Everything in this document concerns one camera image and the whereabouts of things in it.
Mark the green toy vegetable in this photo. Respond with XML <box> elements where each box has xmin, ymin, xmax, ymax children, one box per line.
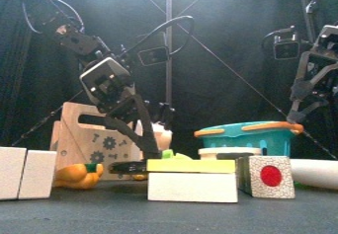
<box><xmin>160</xmin><ymin>148</ymin><xmax>192</xmax><ymax>161</ymax></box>

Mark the wooden toy tool box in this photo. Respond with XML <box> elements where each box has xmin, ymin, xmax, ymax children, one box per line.
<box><xmin>49</xmin><ymin>101</ymin><xmax>155</xmax><ymax>182</ymax></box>

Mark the teal basket with orange rim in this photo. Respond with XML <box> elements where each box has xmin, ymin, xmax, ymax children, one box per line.
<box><xmin>192</xmin><ymin>120</ymin><xmax>306</xmax><ymax>159</ymax></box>

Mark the white block with yellow top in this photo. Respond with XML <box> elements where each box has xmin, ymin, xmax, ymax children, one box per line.
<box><xmin>145</xmin><ymin>158</ymin><xmax>240</xmax><ymax>204</ymax></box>

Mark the yellow toy bell pepper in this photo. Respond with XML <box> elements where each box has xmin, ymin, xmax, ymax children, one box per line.
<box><xmin>53</xmin><ymin>162</ymin><xmax>105</xmax><ymax>191</ymax></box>

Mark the sushi block with red dot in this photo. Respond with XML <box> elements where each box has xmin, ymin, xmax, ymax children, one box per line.
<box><xmin>236</xmin><ymin>155</ymin><xmax>296</xmax><ymax>200</ymax></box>

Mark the white toy block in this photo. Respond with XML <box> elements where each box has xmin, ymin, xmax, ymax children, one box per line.
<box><xmin>17</xmin><ymin>149</ymin><xmax>57</xmax><ymax>200</ymax></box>
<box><xmin>0</xmin><ymin>146</ymin><xmax>28</xmax><ymax>201</ymax></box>

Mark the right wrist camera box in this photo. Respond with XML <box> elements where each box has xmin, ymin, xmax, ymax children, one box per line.
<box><xmin>272</xmin><ymin>38</ymin><xmax>302</xmax><ymax>61</ymax></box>

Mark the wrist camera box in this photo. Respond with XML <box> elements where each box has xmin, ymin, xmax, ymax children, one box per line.
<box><xmin>136</xmin><ymin>45</ymin><xmax>171</xmax><ymax>67</ymax></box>
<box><xmin>272</xmin><ymin>38</ymin><xmax>302</xmax><ymax>61</ymax></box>

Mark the black right camera cable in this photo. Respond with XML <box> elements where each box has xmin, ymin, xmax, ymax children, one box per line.
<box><xmin>260</xmin><ymin>26</ymin><xmax>298</xmax><ymax>49</ymax></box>

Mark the black camera cable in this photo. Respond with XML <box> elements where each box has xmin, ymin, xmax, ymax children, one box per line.
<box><xmin>260</xmin><ymin>26</ymin><xmax>298</xmax><ymax>49</ymax></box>
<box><xmin>117</xmin><ymin>15</ymin><xmax>196</xmax><ymax>58</ymax></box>

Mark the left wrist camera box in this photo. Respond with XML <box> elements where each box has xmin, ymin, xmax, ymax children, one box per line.
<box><xmin>136</xmin><ymin>45</ymin><xmax>171</xmax><ymax>67</ymax></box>

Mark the black vertical frame pole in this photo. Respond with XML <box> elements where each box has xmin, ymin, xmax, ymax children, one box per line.
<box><xmin>164</xmin><ymin>0</ymin><xmax>173</xmax><ymax>107</ymax></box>

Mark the black left camera cable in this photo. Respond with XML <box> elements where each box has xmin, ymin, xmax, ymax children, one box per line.
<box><xmin>117</xmin><ymin>15</ymin><xmax>196</xmax><ymax>58</ymax></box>

